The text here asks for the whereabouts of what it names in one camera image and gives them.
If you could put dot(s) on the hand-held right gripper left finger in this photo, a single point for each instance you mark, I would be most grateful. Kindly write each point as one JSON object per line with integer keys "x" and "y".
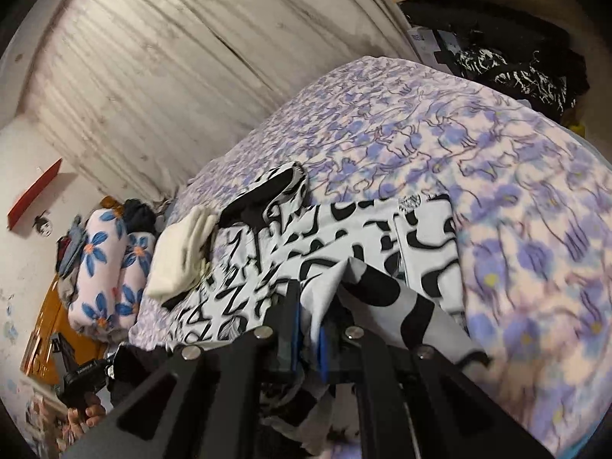
{"x": 292, "y": 344}

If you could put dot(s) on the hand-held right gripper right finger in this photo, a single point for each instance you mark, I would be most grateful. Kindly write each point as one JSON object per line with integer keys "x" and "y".
{"x": 326, "y": 356}

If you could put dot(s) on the white black printed jacket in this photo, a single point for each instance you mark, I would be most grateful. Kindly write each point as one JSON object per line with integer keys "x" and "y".
{"x": 334, "y": 234}

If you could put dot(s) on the black white patterned clothes pile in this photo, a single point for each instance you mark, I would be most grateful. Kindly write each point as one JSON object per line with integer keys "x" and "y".
{"x": 526, "y": 33}

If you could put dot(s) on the person's left hand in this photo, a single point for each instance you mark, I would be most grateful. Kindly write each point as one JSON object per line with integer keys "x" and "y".
{"x": 88, "y": 416}

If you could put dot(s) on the orange wooden cabinet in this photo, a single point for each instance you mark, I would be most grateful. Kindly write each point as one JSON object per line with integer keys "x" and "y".
{"x": 52, "y": 325}

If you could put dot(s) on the blue flower print quilt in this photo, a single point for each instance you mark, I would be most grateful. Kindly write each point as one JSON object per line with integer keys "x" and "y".
{"x": 95, "y": 267}

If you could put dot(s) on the grey blue denim garment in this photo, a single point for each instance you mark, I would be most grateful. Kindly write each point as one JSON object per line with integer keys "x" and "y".
{"x": 71, "y": 248}

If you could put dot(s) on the folded cream sweater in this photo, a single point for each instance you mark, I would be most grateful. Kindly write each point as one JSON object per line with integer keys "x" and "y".
{"x": 177, "y": 258}

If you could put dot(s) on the black bundled garment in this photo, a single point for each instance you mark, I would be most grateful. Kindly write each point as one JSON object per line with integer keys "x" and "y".
{"x": 138, "y": 215}

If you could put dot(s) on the purple printed blanket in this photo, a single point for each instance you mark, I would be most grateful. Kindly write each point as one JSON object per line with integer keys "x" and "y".
{"x": 430, "y": 129}

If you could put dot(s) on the grey patterned curtain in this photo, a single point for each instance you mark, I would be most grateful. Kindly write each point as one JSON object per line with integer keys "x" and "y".
{"x": 191, "y": 57}

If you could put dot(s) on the white printed carton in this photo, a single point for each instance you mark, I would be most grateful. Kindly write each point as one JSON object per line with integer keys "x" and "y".
{"x": 423, "y": 43}

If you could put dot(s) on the black white patterned garment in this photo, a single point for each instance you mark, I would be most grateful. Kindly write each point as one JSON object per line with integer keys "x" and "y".
{"x": 516, "y": 81}

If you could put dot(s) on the round cartoon wall sticker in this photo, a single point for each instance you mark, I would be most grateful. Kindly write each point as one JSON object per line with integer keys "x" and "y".
{"x": 44, "y": 227}

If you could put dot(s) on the red wall shelf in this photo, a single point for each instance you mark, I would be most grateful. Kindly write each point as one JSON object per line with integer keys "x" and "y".
{"x": 33, "y": 196}

